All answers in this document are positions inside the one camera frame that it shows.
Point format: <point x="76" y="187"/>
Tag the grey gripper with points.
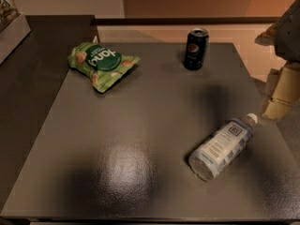
<point x="289" y="37"/>

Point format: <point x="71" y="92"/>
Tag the blue label plastic bottle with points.
<point x="222" y="147"/>

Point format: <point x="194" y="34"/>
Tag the dark blue Pepsi can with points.
<point x="197" y="41"/>

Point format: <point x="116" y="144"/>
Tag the green snack chip bag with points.
<point x="103" y="66"/>

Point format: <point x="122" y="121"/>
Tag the white tray with snacks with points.
<point x="13" y="28"/>

